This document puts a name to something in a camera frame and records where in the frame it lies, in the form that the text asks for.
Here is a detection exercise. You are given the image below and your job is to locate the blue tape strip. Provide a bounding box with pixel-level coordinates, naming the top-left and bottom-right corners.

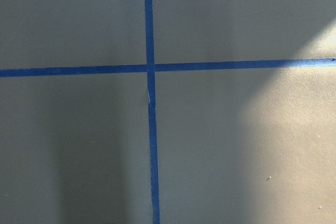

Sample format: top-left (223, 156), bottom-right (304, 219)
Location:
top-left (143, 0), bottom-right (161, 224)
top-left (0, 57), bottom-right (336, 78)

